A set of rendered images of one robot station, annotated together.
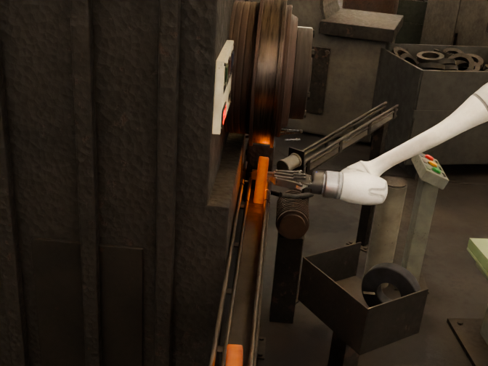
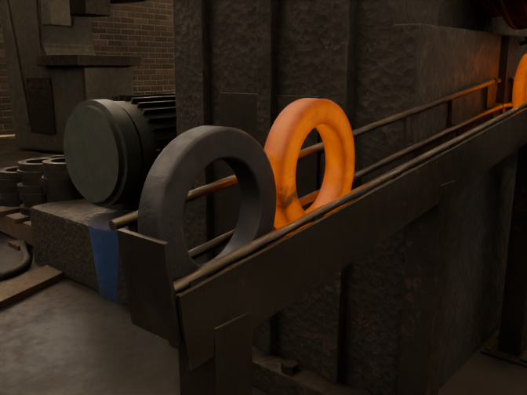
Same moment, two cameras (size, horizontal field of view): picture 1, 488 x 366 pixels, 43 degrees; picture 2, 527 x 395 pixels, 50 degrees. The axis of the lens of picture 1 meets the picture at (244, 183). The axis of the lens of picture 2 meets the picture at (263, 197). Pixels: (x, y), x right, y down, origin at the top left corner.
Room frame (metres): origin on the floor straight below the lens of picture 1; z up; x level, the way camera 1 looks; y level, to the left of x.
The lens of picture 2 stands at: (0.37, -0.41, 0.79)
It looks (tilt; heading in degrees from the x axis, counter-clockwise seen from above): 13 degrees down; 38
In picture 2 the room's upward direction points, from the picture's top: straight up
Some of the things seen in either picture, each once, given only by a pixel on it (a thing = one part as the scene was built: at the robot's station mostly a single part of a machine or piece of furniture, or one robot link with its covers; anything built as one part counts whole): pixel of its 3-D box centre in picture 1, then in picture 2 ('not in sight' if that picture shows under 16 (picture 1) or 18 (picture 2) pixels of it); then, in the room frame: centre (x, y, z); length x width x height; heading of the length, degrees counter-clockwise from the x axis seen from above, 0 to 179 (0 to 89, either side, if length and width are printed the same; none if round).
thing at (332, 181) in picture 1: (331, 184); not in sight; (1.88, -0.29, 0.75); 0.09 x 0.06 x 0.09; 178
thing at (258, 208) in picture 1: (256, 202); not in sight; (1.91, -0.05, 0.66); 0.19 x 0.07 x 0.01; 178
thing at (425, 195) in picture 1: (420, 224); not in sight; (2.53, -0.82, 0.31); 0.24 x 0.16 x 0.62; 178
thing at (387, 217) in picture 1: (384, 234); not in sight; (2.50, -0.65, 0.26); 0.12 x 0.12 x 0.52
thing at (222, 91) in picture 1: (224, 84); not in sight; (1.55, 0.07, 1.15); 0.26 x 0.02 x 0.18; 178
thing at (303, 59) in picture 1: (301, 73); not in sight; (1.88, -0.15, 1.11); 0.28 x 0.06 x 0.28; 178
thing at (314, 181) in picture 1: (308, 181); not in sight; (1.88, -0.21, 0.76); 0.09 x 0.08 x 0.07; 88
